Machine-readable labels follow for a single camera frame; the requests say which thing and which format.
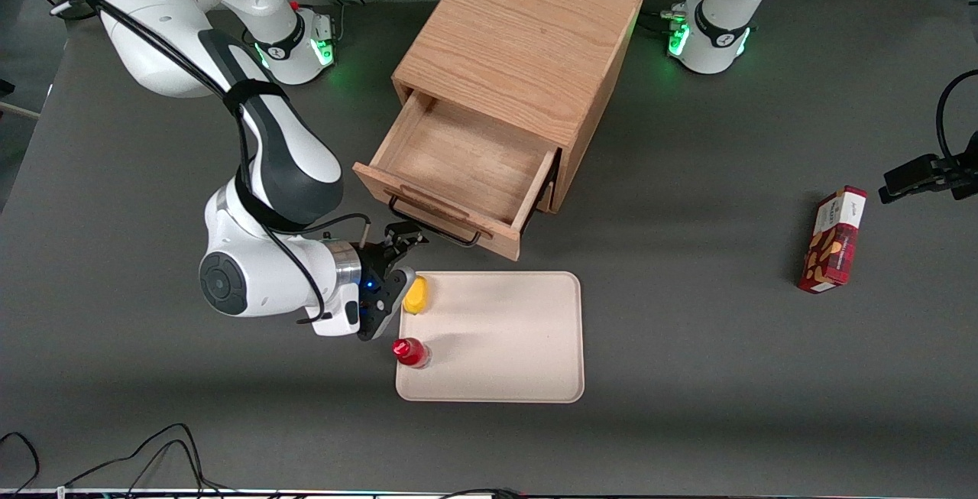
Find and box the red plaid cookie box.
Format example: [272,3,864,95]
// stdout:
[798,186,868,294]

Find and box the black metal drawer handle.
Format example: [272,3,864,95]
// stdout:
[386,192,484,248]

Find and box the black cable loop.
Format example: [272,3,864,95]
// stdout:
[936,70,978,165]

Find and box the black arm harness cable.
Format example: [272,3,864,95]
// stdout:
[50,0,372,326]

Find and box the small red bottle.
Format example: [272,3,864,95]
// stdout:
[392,337,431,369]

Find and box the wooden drawer cabinet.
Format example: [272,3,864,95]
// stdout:
[391,0,643,213]

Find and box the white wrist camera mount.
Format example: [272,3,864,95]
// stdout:
[309,281,361,338]

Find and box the wooden drawer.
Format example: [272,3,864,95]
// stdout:
[353,89,561,261]

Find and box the black floor cable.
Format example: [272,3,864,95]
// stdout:
[61,423,253,496]
[0,432,40,496]

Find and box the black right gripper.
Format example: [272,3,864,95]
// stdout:
[356,222,423,342]

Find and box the small yellow object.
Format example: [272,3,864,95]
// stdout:
[403,276,429,316]

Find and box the beige plastic tray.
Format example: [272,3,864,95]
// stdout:
[395,271,586,403]

